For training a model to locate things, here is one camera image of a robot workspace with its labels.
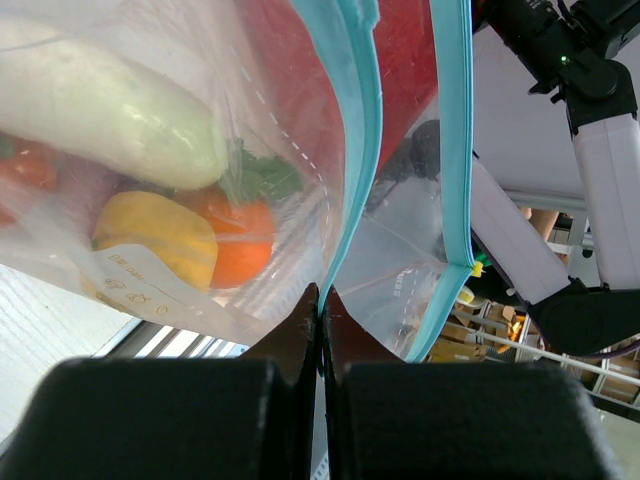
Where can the yellow toy pepper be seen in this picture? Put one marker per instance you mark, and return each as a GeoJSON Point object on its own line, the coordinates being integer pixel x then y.
{"type": "Point", "coordinates": [183, 240]}

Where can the red plastic tray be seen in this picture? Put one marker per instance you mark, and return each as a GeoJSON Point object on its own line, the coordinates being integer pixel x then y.
{"type": "Point", "coordinates": [346, 74]}

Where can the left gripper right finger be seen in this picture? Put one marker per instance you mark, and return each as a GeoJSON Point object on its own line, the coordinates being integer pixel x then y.
{"type": "Point", "coordinates": [389, 419]}

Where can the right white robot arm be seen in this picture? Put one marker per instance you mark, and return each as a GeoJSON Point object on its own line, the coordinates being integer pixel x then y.
{"type": "Point", "coordinates": [555, 196]}

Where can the clear zip top bag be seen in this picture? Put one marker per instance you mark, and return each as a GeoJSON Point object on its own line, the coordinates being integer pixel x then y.
{"type": "Point", "coordinates": [397, 253]}

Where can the toy orange fruit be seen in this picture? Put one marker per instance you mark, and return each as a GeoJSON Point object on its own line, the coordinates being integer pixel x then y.
{"type": "Point", "coordinates": [245, 234]}

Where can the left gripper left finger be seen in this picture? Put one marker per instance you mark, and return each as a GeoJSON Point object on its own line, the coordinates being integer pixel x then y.
{"type": "Point", "coordinates": [249, 417]}

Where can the white toy eggplant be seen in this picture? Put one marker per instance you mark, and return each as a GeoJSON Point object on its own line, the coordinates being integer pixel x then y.
{"type": "Point", "coordinates": [81, 98]}

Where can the orange toy pumpkin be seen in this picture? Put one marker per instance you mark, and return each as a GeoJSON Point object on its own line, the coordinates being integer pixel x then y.
{"type": "Point", "coordinates": [28, 172]}

